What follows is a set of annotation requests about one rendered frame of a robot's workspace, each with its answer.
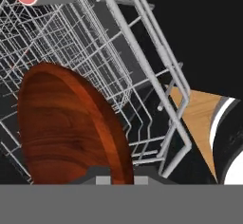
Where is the grey wire dishwasher rack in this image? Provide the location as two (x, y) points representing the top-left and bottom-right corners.
(0, 0), (193, 185)

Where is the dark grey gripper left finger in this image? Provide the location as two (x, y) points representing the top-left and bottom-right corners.
(67, 166), (112, 185)

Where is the brown wooden bowl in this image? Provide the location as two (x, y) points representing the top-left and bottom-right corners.
(17, 62), (135, 185)

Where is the black dishwasher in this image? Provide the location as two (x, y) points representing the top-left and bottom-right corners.
(0, 0), (243, 185)

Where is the black and white round object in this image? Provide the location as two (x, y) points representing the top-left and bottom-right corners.
(208, 96), (243, 185)

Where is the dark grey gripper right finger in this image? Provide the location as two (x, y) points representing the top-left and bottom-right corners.
(132, 166), (177, 185)

